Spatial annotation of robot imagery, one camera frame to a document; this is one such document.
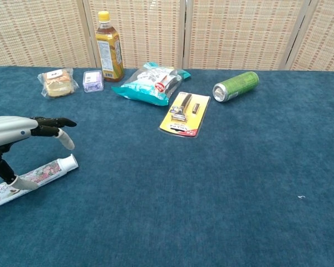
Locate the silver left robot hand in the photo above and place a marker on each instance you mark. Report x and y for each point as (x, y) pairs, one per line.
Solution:
(8, 129)

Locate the floral white toothpaste tube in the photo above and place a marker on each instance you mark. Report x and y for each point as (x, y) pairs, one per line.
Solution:
(48, 170)

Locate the wrapped sandwich packet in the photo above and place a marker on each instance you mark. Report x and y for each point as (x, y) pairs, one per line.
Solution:
(58, 83)

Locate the small purple box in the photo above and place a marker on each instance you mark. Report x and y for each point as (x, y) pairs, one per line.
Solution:
(93, 81)

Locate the yellow-capped tea bottle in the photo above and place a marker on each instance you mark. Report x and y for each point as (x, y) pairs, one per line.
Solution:
(110, 53)

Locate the teal snack bag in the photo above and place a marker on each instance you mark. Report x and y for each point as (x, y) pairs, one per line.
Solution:
(144, 89)

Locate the yellow razor blister pack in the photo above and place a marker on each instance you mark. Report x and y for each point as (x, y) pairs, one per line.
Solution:
(183, 119)

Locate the blue table cloth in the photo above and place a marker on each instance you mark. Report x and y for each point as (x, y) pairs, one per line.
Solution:
(183, 180)

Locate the green drink can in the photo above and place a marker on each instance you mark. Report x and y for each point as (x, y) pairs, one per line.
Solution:
(236, 84)

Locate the bamboo folding screen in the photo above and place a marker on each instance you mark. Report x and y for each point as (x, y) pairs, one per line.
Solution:
(239, 33)

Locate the small white scrap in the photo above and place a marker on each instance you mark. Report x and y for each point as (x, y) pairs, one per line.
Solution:
(301, 197)

